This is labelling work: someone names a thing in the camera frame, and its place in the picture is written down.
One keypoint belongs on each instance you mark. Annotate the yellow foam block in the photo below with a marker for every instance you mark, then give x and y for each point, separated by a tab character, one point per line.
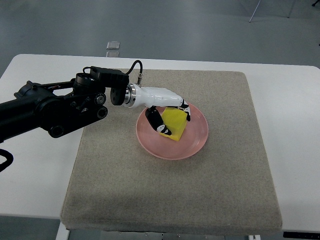
176	121

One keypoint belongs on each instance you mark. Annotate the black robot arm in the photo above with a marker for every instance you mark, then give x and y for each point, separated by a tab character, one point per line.
62	107

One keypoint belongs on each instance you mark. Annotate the beige fabric mat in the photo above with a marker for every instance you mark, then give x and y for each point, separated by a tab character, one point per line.
225	189

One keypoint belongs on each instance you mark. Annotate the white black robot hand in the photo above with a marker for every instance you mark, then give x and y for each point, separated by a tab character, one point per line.
151	98

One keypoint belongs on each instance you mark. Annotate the upper floor outlet plate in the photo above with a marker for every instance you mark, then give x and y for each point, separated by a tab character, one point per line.
113	45

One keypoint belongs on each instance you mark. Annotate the metal chair leg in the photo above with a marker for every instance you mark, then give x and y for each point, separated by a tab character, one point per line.
254	12

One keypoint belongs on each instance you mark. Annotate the floor outlet plate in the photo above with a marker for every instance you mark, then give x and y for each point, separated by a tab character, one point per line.
112	54
113	45

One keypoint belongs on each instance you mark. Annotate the lower floor outlet plate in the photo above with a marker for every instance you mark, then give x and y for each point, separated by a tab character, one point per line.
112	54

